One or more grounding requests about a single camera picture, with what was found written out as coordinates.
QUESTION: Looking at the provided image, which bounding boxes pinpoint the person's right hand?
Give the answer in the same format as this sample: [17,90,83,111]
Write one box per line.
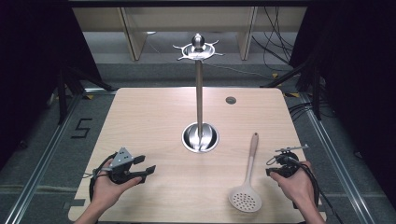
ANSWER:
[269,160,319,210]

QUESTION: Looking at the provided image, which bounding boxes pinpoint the light wooden shelf unit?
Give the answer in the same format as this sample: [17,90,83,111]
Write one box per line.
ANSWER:
[72,7,308,62]

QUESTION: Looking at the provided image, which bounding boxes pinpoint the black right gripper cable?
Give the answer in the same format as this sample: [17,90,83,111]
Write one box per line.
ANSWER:
[265,155,344,224]

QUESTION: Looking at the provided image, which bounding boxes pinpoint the black hanging cables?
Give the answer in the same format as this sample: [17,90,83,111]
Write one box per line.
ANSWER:
[251,7,302,73]

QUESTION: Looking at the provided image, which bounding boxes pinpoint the aluminium floor rail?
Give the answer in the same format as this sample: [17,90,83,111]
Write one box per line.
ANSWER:
[298,92,372,224]
[3,89,86,224]

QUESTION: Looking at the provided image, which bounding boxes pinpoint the beige slotted skimmer spoon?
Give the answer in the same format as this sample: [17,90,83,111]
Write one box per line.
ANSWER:
[228,132,262,214]

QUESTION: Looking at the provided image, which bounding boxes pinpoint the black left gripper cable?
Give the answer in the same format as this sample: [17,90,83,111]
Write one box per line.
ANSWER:
[82,152,120,203]

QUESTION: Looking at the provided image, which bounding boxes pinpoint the metal utensil hanging stand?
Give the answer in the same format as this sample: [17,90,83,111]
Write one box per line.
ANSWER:
[172,33,225,154]

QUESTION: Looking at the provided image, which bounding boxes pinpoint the black floor cables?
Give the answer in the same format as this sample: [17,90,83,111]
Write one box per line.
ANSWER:
[288,100,335,121]

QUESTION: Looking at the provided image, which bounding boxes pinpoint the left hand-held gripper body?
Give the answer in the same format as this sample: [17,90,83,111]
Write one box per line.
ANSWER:
[107,147,140,185]

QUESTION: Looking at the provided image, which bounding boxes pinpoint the black metal stand legs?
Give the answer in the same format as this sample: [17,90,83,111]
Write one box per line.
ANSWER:
[261,57,324,121]
[56,65,117,126]

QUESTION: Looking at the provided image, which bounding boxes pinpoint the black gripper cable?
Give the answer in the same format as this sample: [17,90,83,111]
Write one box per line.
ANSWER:
[265,155,344,224]
[82,152,120,203]

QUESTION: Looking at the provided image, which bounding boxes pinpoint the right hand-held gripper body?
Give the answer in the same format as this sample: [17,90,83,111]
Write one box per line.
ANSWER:
[274,144,310,179]

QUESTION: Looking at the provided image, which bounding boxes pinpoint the person's left hand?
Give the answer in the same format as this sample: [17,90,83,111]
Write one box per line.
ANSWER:
[91,159,143,213]

